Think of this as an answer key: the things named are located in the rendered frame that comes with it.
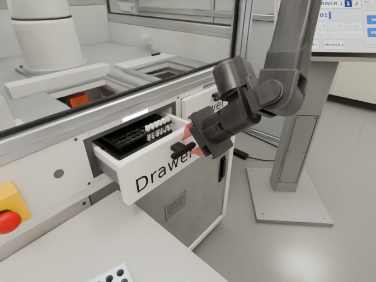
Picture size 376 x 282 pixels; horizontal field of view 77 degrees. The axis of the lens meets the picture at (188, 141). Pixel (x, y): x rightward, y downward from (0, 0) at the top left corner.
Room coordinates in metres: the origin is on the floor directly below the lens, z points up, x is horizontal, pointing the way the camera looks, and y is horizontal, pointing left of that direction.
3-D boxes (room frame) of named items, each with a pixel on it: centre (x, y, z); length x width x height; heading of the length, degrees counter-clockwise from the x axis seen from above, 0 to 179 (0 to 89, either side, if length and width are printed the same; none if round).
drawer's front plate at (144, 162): (0.47, 0.04, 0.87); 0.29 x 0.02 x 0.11; 138
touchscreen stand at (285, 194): (1.19, -0.66, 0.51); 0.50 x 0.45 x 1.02; 176
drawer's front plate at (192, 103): (0.78, -0.08, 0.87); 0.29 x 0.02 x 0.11; 138
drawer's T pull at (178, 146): (0.45, 0.02, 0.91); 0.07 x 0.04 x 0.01; 138
